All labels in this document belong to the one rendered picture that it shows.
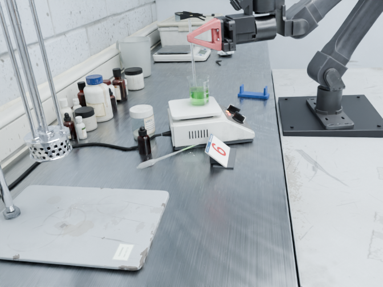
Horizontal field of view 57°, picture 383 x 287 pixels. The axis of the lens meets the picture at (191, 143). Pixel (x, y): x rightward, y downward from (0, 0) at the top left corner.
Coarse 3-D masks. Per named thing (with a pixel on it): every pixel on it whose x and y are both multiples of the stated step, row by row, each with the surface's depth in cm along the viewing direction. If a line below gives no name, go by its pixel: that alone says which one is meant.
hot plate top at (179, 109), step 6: (210, 96) 93; (168, 102) 91; (174, 102) 90; (180, 102) 90; (186, 102) 90; (210, 102) 89; (216, 102) 88; (174, 108) 87; (180, 108) 86; (186, 108) 86; (192, 108) 86; (198, 108) 86; (204, 108) 85; (210, 108) 85; (216, 108) 85; (174, 114) 83; (180, 114) 83; (186, 114) 82; (192, 114) 82; (198, 114) 82; (204, 114) 82; (210, 114) 83; (216, 114) 83
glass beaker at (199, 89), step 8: (192, 80) 83; (200, 80) 83; (208, 80) 85; (192, 88) 84; (200, 88) 84; (208, 88) 85; (192, 96) 85; (200, 96) 85; (208, 96) 86; (192, 104) 86; (200, 104) 86; (208, 104) 87
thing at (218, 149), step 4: (212, 140) 81; (216, 140) 83; (212, 144) 80; (216, 144) 81; (220, 144) 82; (224, 144) 84; (212, 148) 78; (216, 148) 80; (220, 148) 81; (224, 148) 82; (212, 152) 77; (216, 152) 78; (220, 152) 79; (224, 152) 81; (216, 156) 77; (220, 156) 78; (224, 156) 79; (220, 160) 77; (224, 160) 78; (224, 164) 77
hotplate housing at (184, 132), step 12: (168, 108) 93; (180, 120) 84; (192, 120) 84; (204, 120) 83; (216, 120) 83; (228, 120) 84; (168, 132) 87; (180, 132) 83; (192, 132) 83; (204, 132) 84; (216, 132) 84; (228, 132) 85; (240, 132) 85; (252, 132) 86; (180, 144) 84; (192, 144) 85; (204, 144) 86
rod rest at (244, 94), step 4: (240, 88) 117; (264, 88) 113; (240, 92) 118; (244, 92) 119; (248, 92) 118; (252, 92) 118; (256, 92) 118; (264, 92) 114; (240, 96) 118; (244, 96) 117; (248, 96) 117; (252, 96) 116; (256, 96) 115; (260, 96) 115; (264, 96) 114; (268, 96) 116
